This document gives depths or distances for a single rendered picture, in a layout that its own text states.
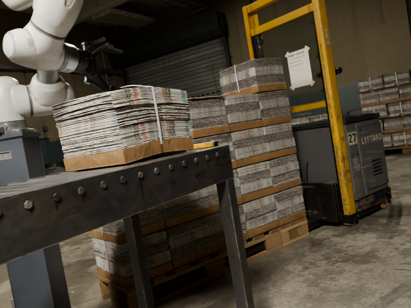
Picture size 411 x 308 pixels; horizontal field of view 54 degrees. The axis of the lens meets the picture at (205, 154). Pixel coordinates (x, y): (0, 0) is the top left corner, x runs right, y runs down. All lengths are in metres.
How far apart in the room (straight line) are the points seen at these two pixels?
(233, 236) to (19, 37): 0.92
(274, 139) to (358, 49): 6.04
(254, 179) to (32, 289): 1.43
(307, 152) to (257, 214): 0.95
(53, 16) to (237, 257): 0.97
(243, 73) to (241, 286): 1.70
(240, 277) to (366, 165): 2.08
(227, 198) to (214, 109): 1.13
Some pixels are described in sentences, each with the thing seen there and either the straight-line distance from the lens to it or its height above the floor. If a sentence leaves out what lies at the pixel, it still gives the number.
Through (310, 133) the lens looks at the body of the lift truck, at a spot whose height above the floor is 0.71.
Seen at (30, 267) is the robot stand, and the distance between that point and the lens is 2.11.
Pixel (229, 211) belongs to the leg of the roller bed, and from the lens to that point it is 1.45.
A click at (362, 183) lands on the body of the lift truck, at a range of 3.34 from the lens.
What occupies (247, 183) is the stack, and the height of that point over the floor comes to 0.49.
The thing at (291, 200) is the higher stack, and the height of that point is 0.28.
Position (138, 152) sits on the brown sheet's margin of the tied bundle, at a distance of 1.28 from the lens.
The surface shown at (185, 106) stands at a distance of 1.50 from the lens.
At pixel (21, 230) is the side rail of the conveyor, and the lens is 0.86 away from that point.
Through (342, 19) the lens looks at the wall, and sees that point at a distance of 8.84.
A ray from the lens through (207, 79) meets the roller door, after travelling 9.98.
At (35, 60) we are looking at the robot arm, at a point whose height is 1.14.
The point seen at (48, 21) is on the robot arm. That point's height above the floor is 1.22.
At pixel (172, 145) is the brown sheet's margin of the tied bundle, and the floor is 0.83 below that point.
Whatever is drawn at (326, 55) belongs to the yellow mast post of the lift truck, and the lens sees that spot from 3.07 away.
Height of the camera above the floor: 0.86
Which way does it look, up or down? 3 degrees down
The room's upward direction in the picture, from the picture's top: 10 degrees counter-clockwise
